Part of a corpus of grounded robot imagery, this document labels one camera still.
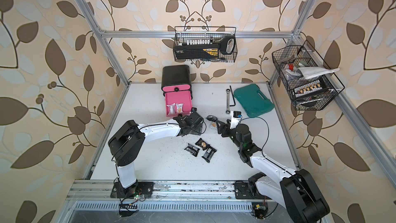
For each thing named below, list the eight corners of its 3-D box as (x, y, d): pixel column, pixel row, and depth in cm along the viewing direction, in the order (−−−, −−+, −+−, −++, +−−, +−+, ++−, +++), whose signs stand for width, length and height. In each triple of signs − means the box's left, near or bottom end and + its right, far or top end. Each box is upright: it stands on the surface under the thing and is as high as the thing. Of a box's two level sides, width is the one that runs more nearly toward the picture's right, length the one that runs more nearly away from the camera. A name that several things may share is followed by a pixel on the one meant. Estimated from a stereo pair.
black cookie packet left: (184, 151, 89) (184, 149, 87) (188, 144, 91) (187, 143, 90) (196, 156, 87) (196, 155, 85) (199, 150, 89) (199, 148, 87)
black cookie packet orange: (196, 144, 91) (195, 142, 89) (200, 139, 93) (200, 137, 91) (204, 151, 89) (204, 149, 86) (209, 146, 91) (209, 144, 88)
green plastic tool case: (251, 119, 102) (252, 116, 99) (231, 93, 116) (232, 90, 113) (274, 108, 107) (276, 105, 104) (253, 85, 122) (254, 82, 119)
